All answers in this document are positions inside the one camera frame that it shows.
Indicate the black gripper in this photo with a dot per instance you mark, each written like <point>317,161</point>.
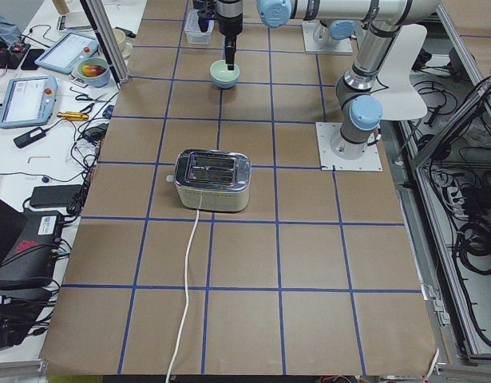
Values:
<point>230,21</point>

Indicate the green bowl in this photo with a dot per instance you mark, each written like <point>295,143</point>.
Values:
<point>220,72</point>

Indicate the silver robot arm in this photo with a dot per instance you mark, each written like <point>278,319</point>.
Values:
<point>309,12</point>
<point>361,112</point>

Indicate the beige bowl with lemon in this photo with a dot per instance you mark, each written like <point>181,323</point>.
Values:
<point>124,43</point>

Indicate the blue bowl with fruit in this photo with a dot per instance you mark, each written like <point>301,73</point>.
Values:
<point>94,71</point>

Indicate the clear plastic lidded container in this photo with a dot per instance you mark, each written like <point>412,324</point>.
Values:
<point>192,29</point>

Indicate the cream and chrome toaster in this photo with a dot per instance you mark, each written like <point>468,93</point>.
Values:
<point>212,180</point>

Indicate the black scissors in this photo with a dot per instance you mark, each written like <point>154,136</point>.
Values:
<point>92,102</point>

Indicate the teach pendant tablet far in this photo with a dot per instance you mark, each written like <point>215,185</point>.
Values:
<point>64,54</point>

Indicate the teach pendant tablet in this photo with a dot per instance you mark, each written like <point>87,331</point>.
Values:
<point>28,101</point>
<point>64,54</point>

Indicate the white plastic chair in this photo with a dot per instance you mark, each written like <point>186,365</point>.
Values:
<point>393,89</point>

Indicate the teach pendant tablet near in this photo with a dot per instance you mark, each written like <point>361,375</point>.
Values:
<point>28,101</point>

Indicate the black power adapter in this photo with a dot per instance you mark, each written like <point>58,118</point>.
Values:
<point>30,137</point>

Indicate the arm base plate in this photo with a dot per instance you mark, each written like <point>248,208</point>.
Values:
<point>329,37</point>
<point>337,154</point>

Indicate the aluminium frame post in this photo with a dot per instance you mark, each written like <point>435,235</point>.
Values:
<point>95,12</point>

